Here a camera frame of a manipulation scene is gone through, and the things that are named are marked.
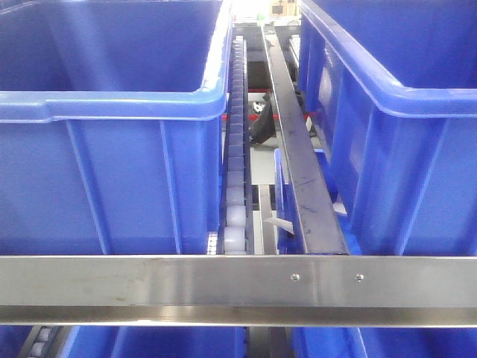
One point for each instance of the stainless steel shelf rack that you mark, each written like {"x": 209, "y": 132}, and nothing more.
{"x": 287, "y": 290}

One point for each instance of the white roller track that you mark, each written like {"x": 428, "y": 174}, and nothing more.
{"x": 236, "y": 215}

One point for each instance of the blue bin lower level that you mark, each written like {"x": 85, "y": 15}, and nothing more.
{"x": 288, "y": 243}

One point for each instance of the blue plastic bin left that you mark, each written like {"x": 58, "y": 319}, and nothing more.
{"x": 111, "y": 125}

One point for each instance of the blue plastic bin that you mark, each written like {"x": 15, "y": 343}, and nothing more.
{"x": 391, "y": 88}
{"x": 111, "y": 125}

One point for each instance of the blue plastic bin middle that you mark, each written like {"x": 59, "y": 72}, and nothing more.
{"x": 391, "y": 88}

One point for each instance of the steel divider rail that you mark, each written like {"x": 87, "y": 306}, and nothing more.
{"x": 317, "y": 224}

